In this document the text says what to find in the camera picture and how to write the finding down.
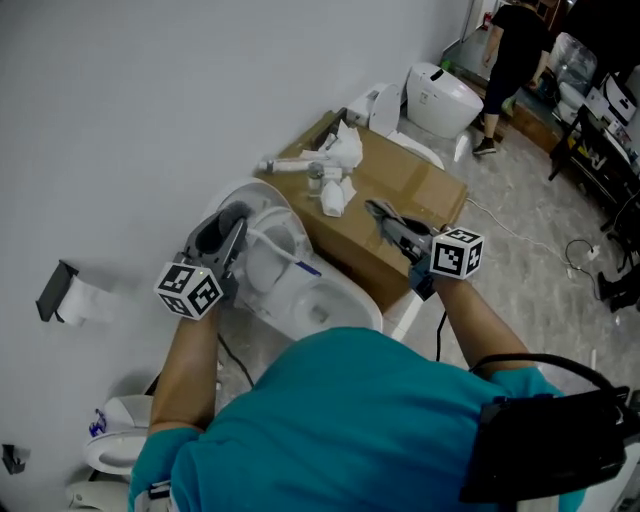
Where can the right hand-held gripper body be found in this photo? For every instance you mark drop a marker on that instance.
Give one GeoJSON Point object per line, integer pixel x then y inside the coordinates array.
{"type": "Point", "coordinates": [455, 255]}

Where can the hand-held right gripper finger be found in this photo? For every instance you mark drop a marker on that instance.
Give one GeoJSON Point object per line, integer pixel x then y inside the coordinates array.
{"type": "Point", "coordinates": [400, 237]}
{"type": "Point", "coordinates": [420, 227]}

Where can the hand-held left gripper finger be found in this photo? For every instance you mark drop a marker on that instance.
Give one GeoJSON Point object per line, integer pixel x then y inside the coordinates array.
{"type": "Point", "coordinates": [237, 245]}
{"type": "Point", "coordinates": [195, 242]}

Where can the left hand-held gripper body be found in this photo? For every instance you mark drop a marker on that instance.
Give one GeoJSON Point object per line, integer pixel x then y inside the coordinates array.
{"type": "Point", "coordinates": [187, 290]}

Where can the grey cloth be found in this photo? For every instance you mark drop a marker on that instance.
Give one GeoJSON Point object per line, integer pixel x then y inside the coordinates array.
{"type": "Point", "coordinates": [380, 212]}

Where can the white grey toilet brush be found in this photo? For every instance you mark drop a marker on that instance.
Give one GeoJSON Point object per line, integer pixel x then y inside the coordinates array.
{"type": "Point", "coordinates": [272, 245]}

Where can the person's right forearm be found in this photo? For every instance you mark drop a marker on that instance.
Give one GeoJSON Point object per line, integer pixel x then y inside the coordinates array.
{"type": "Point", "coordinates": [475, 325]}

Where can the person's left forearm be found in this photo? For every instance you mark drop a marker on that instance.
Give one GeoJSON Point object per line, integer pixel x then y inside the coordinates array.
{"type": "Point", "coordinates": [185, 370]}

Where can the white toilet open lid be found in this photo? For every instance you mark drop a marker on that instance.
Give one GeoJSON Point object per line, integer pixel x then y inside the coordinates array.
{"type": "Point", "coordinates": [365, 310]}

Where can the white toilet raised round lid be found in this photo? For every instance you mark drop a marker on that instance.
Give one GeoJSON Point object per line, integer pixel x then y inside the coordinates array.
{"type": "Point", "coordinates": [385, 107]}

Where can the white smart toilet black panel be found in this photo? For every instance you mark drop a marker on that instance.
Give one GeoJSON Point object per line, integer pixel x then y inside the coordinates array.
{"type": "Point", "coordinates": [445, 100]}

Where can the black toilet paper holder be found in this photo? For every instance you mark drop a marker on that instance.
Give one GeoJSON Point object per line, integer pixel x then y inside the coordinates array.
{"type": "Point", "coordinates": [52, 292]}

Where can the white toilet blue label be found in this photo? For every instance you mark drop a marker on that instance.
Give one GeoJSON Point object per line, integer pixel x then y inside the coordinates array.
{"type": "Point", "coordinates": [107, 452]}

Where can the white toilet closed lid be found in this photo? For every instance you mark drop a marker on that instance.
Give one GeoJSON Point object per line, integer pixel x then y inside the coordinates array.
{"type": "Point", "coordinates": [95, 497]}

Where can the brown cardboard box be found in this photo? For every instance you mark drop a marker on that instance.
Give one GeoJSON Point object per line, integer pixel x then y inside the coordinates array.
{"type": "Point", "coordinates": [415, 180]}

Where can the white crumpled paper wad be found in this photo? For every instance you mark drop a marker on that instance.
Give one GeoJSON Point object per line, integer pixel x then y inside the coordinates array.
{"type": "Point", "coordinates": [334, 200]}

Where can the small clear jar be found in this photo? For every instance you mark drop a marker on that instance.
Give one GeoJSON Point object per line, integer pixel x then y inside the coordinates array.
{"type": "Point", "coordinates": [314, 180]}

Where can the crumpled white tissue pile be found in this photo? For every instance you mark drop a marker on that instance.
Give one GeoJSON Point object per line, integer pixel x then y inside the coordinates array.
{"type": "Point", "coordinates": [347, 147]}

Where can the brown platform riser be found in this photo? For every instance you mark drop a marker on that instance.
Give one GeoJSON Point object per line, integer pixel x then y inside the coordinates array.
{"type": "Point", "coordinates": [535, 127]}

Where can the black table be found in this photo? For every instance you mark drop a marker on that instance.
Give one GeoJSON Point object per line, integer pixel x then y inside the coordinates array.
{"type": "Point", "coordinates": [565, 145]}

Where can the person's teal shirt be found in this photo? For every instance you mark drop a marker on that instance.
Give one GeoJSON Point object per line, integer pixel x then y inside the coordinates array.
{"type": "Point", "coordinates": [340, 425]}

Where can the white carton box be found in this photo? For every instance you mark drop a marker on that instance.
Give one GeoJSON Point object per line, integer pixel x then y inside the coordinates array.
{"type": "Point", "coordinates": [596, 104]}

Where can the black chest pack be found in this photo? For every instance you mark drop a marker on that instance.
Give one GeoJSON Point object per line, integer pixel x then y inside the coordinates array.
{"type": "Point", "coordinates": [545, 445]}

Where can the white door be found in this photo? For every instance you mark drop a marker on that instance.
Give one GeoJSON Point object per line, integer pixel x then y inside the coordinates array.
{"type": "Point", "coordinates": [469, 20]}

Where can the red fire extinguisher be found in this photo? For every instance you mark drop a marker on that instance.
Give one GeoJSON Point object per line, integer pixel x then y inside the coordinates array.
{"type": "Point", "coordinates": [487, 22]}

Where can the white bag black print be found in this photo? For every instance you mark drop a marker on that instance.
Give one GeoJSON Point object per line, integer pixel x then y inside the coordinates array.
{"type": "Point", "coordinates": [620, 100]}

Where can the black wall hook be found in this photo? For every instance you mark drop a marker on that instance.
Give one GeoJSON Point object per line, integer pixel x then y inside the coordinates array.
{"type": "Point", "coordinates": [12, 460]}

